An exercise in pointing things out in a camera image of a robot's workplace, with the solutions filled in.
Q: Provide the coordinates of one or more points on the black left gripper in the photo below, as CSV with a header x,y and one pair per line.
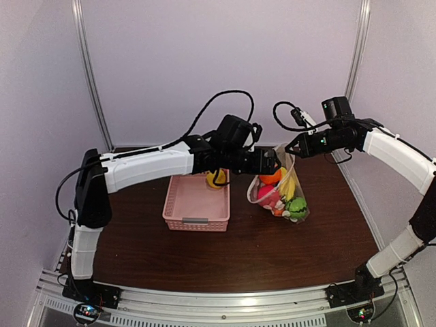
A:
x,y
259,167

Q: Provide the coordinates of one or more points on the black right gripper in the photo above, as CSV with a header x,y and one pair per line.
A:
x,y
306,150

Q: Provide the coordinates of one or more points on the orange toy fruit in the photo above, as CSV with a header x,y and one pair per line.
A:
x,y
272,179

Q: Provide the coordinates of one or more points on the yellow toy bananas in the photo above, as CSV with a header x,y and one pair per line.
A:
x,y
287,186

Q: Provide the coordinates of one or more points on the red toy apple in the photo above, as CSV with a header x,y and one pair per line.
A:
x,y
266,195

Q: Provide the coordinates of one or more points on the clear dotted zip bag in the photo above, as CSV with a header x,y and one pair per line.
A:
x,y
288,162

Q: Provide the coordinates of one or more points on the green striped toy watermelon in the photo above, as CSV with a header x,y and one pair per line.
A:
x,y
297,208

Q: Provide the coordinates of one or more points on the green orange toy mango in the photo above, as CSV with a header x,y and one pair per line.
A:
x,y
277,212

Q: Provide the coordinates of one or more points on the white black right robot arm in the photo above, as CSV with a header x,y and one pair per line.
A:
x,y
392,181

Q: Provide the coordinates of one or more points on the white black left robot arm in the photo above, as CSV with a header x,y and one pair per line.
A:
x,y
231,146

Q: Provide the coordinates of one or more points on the pink plastic basket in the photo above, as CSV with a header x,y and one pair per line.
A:
x,y
192,205

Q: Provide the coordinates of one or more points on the right circuit board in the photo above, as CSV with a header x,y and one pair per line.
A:
x,y
361,315

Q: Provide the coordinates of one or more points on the circuit board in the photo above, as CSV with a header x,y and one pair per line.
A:
x,y
86,314
361,315

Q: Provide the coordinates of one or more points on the left circuit board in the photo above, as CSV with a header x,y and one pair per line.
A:
x,y
86,314

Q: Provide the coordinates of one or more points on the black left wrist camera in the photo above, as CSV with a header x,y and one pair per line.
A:
x,y
254,136

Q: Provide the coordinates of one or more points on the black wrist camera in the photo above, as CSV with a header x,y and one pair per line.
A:
x,y
254,136
302,118

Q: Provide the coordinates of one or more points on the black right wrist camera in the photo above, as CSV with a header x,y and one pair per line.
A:
x,y
302,118

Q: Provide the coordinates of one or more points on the right aluminium frame post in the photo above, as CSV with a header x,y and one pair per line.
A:
x,y
363,23

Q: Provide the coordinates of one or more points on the aluminium frame post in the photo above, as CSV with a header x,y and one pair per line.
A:
x,y
79,22
363,23

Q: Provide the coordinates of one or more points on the left aluminium frame post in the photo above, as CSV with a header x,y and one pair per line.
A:
x,y
79,22

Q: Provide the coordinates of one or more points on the aluminium front rail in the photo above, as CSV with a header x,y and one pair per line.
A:
x,y
306,306

